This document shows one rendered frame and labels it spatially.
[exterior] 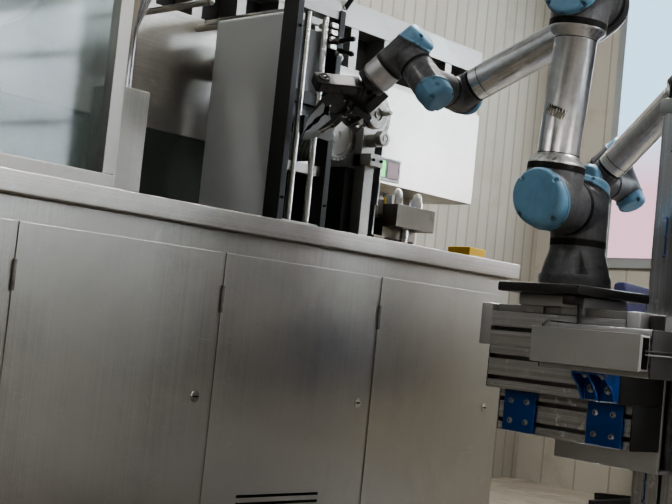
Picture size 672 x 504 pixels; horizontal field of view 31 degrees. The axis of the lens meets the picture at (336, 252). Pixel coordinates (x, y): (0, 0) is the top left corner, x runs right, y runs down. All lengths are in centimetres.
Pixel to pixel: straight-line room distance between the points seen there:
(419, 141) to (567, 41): 146
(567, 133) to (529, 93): 421
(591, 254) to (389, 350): 60
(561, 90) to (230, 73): 97
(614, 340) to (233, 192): 114
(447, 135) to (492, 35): 254
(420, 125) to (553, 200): 153
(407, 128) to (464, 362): 99
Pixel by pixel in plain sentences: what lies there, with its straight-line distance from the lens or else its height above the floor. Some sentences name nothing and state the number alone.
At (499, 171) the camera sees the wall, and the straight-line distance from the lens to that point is 650.
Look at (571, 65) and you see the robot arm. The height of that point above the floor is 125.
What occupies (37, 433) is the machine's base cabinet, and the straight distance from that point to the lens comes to 229.
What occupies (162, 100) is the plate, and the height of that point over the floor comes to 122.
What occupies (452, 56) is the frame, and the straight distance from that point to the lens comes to 408.
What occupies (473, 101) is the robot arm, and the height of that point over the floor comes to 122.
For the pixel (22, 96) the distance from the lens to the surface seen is 230.
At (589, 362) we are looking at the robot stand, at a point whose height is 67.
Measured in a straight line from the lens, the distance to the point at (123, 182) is 277.
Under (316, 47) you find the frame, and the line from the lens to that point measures 297.
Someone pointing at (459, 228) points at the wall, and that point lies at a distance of 629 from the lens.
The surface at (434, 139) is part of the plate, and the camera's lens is 398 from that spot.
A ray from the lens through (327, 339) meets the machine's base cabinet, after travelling 275.
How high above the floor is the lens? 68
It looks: 4 degrees up
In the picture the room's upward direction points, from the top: 6 degrees clockwise
